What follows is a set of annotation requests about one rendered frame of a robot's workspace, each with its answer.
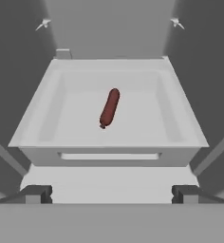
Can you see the grey fridge interior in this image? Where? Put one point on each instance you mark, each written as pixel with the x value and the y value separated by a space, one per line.
pixel 19 79

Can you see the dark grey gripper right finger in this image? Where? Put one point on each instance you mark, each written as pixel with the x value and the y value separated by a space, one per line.
pixel 184 193

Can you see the white fridge drawer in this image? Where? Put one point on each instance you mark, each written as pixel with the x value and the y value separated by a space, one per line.
pixel 108 120

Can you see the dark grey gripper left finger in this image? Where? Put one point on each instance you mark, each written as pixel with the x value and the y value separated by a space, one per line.
pixel 38 193

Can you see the dark red sausage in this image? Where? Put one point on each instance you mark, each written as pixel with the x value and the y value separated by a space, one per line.
pixel 109 108

